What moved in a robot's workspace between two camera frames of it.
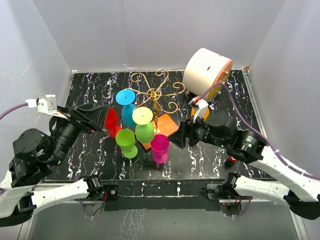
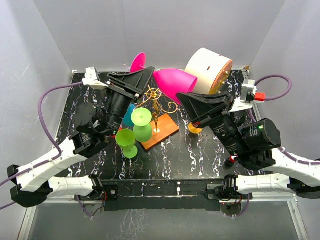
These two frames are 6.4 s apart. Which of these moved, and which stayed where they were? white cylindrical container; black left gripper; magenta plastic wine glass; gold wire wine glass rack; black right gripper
Moved: black left gripper; black right gripper; magenta plastic wine glass
Stayed: gold wire wine glass rack; white cylindrical container
